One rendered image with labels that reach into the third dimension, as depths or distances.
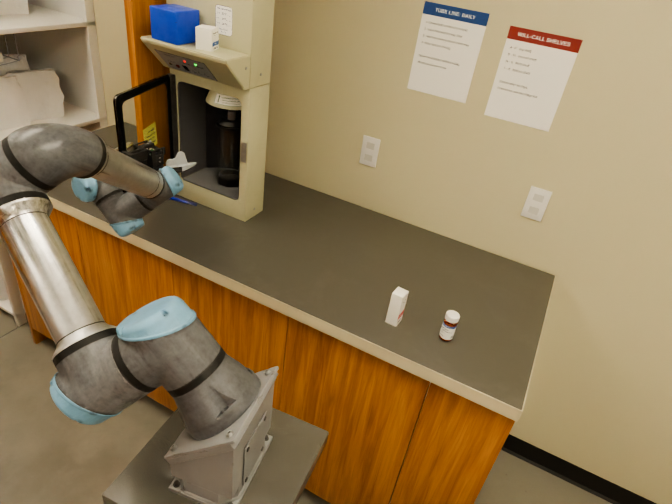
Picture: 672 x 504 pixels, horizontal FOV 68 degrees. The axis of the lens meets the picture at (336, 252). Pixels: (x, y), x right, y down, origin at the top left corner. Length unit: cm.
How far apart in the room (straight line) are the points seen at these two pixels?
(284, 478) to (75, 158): 73
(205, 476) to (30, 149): 65
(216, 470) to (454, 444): 78
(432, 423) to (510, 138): 94
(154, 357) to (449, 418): 87
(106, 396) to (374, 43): 141
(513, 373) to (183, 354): 88
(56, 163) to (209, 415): 53
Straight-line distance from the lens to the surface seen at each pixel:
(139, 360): 88
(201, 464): 96
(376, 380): 148
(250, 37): 159
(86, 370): 93
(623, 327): 204
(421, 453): 161
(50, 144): 104
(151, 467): 111
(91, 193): 141
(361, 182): 200
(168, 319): 86
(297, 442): 113
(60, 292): 98
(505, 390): 137
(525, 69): 173
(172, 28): 163
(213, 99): 175
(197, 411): 90
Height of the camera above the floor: 185
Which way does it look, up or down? 33 degrees down
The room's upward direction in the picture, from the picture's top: 9 degrees clockwise
